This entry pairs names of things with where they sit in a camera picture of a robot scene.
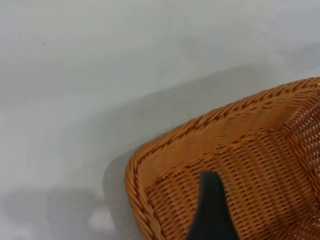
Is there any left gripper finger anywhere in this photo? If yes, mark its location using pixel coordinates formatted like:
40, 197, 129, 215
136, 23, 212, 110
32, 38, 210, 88
184, 170, 241, 240

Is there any orange woven wicker basket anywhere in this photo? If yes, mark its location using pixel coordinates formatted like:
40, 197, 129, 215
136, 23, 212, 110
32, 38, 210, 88
124, 76, 320, 240

